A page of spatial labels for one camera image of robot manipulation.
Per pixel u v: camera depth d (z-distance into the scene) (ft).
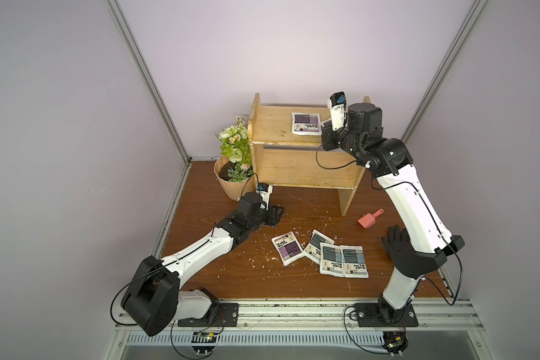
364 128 1.52
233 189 3.07
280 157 3.08
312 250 2.87
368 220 3.09
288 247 2.87
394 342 2.32
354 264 2.73
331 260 2.77
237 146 2.83
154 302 1.33
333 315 2.44
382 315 2.18
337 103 1.79
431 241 1.40
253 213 2.08
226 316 2.39
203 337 2.34
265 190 2.42
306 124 2.33
